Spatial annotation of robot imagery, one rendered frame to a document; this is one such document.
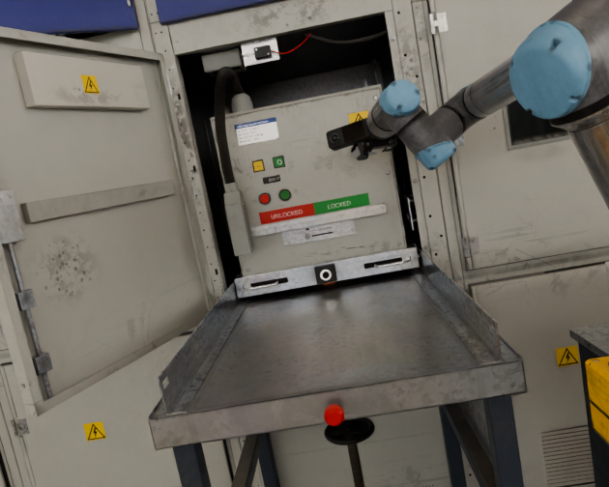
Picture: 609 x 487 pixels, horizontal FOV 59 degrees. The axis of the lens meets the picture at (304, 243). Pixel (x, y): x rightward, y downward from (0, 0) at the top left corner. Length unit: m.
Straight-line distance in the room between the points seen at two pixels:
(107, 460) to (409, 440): 0.91
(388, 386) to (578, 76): 0.53
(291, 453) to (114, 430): 0.54
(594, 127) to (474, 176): 0.72
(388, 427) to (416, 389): 0.79
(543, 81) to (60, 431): 1.60
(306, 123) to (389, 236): 0.40
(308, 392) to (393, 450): 0.86
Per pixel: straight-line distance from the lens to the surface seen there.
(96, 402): 1.79
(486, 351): 0.98
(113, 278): 1.35
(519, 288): 1.63
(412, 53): 1.56
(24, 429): 1.92
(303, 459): 1.75
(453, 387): 0.93
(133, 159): 1.45
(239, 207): 1.47
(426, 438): 1.74
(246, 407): 0.94
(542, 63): 0.83
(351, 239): 1.58
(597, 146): 0.88
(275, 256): 1.59
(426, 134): 1.15
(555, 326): 1.69
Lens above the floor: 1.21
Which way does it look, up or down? 8 degrees down
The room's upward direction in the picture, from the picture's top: 11 degrees counter-clockwise
